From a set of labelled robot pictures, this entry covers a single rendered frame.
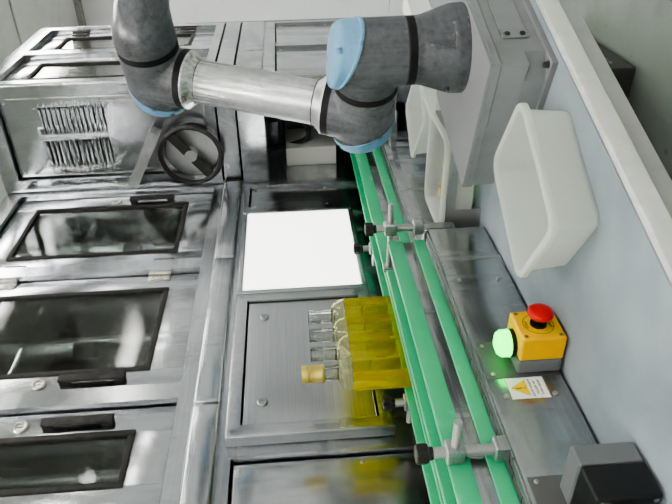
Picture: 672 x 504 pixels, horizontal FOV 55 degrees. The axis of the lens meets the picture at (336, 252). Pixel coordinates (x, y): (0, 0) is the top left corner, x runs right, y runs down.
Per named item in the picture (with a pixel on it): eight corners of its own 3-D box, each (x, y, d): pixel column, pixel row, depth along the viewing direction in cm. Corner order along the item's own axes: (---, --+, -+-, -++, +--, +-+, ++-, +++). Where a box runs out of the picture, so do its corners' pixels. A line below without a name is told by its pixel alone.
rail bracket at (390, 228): (418, 264, 147) (363, 267, 146) (422, 198, 138) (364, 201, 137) (420, 271, 145) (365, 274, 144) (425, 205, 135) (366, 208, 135)
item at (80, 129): (271, 109, 283) (62, 117, 278) (264, 20, 262) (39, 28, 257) (270, 181, 224) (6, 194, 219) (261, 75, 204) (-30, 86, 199)
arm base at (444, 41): (456, -14, 112) (400, -12, 112) (477, 28, 102) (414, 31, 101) (446, 64, 123) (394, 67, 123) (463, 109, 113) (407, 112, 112)
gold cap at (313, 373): (325, 385, 122) (302, 386, 122) (324, 379, 126) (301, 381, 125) (324, 366, 122) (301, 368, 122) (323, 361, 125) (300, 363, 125)
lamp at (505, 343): (506, 343, 105) (488, 345, 105) (510, 322, 103) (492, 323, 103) (515, 362, 101) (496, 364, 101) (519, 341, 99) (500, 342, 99)
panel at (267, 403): (351, 213, 205) (243, 219, 203) (351, 205, 203) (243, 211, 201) (395, 436, 130) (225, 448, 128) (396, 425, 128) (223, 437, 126)
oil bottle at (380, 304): (425, 312, 144) (329, 318, 142) (427, 292, 141) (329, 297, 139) (430, 328, 139) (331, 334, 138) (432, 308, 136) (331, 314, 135)
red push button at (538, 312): (521, 318, 102) (524, 301, 100) (545, 317, 102) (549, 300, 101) (529, 335, 99) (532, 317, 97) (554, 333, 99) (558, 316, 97)
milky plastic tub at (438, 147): (458, 194, 160) (423, 196, 159) (467, 107, 147) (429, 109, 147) (476, 231, 145) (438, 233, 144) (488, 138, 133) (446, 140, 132)
